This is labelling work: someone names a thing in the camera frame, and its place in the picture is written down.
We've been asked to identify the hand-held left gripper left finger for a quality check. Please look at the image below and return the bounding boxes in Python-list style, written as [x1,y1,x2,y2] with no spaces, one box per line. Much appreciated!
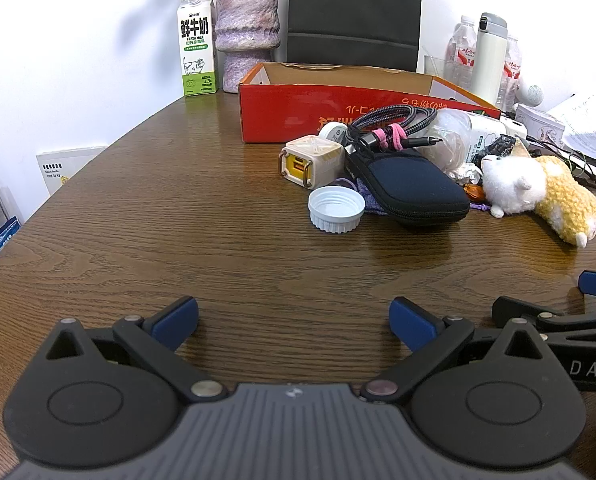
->
[43,296,229,404]

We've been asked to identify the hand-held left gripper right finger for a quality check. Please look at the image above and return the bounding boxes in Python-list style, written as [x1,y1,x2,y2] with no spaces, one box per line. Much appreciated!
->
[362,296,554,405]

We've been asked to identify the white yellow plush toy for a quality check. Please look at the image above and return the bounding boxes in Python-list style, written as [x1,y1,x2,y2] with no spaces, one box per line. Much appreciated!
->
[480,147,596,248]

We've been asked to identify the purple woven cloth bag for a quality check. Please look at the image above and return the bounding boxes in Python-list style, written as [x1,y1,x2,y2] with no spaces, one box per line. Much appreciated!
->
[338,176,391,217]

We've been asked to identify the black zip pouch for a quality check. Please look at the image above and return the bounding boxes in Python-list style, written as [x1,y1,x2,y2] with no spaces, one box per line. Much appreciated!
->
[341,147,471,225]

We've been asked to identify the clear plastic bag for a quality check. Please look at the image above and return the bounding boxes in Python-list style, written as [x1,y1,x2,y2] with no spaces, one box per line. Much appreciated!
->
[428,110,479,177]

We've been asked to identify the beige cube charger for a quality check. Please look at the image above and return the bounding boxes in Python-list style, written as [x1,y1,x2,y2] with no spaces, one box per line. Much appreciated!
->
[279,135,348,189]

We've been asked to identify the grey braided cable pink tie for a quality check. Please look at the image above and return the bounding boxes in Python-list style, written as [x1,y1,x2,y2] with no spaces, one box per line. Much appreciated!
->
[347,102,444,153]

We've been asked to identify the red cardboard box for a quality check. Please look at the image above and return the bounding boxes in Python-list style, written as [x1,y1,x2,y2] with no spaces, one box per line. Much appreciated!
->
[238,62,501,144]

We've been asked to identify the white ribbed bottle cap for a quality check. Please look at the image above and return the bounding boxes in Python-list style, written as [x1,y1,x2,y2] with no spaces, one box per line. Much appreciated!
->
[307,186,367,234]

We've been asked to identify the crumpled white tissue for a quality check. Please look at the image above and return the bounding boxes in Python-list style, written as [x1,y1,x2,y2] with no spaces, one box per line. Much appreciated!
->
[447,162,484,186]

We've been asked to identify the black crumpled wrapper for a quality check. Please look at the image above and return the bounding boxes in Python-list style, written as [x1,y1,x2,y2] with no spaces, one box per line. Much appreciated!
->
[478,134,518,163]

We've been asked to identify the white paper sheets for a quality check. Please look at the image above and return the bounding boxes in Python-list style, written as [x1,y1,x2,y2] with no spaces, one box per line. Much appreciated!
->
[548,92,596,161]

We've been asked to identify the white printed tin box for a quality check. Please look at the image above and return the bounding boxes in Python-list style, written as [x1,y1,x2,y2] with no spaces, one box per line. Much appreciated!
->
[514,104,569,148]

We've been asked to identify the white power bank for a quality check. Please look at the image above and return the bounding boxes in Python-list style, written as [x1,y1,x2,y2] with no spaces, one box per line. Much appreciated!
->
[483,112,529,142]

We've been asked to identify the blue white box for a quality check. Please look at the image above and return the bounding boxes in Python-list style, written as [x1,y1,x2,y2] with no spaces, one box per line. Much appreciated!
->
[0,216,20,263]

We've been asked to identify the white round gadget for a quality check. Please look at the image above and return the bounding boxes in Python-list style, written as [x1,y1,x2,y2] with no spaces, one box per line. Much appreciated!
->
[515,82,545,108]

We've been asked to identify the small white round device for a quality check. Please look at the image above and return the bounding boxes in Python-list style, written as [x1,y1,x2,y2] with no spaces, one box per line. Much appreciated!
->
[319,121,351,143]

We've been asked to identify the clear water bottle red label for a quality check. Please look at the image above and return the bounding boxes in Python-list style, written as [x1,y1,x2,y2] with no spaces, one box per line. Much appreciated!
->
[498,35,524,111]
[445,15,478,88]

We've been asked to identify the white thermos flask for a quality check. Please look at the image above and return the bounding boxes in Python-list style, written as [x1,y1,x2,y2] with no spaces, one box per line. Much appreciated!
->
[470,12,508,106]

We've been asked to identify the green white milk carton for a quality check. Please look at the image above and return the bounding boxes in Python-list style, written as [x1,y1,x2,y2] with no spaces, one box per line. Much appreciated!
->
[177,0,218,97]

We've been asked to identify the mottled purple ceramic vase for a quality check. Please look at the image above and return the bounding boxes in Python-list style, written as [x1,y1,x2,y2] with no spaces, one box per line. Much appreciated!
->
[214,0,280,94]

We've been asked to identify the black paper bag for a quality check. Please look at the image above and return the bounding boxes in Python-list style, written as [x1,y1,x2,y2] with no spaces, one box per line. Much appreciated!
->
[286,0,424,73]

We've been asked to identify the white wall panel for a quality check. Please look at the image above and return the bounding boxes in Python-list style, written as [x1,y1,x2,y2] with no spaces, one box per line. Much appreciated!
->
[36,146,110,196]

